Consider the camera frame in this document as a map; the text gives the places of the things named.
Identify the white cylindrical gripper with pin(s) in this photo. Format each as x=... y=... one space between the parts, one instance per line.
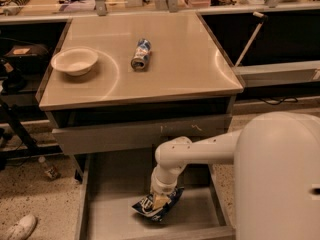
x=162 y=186

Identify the blue chip bag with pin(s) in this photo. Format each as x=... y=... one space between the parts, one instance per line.
x=144 y=207

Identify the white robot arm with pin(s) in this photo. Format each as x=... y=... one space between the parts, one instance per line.
x=276 y=159

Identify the open middle drawer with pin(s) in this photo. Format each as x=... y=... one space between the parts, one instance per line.
x=114 y=181

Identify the grey top drawer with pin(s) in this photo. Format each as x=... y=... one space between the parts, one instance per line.
x=136 y=135

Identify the grey drawer cabinet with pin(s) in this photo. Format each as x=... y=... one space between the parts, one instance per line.
x=187 y=74

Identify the plastic bottle on floor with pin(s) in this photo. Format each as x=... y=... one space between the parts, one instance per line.
x=49 y=169

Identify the white shoe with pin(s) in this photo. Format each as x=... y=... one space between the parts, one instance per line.
x=21 y=230

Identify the black stand left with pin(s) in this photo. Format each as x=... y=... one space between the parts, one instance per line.
x=31 y=147

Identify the blue white soda can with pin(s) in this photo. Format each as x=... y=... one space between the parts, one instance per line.
x=141 y=55

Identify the white bowl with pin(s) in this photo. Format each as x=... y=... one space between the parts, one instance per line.
x=74 y=61

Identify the black device on left shelf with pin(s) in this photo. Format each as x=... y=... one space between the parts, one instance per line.
x=21 y=61

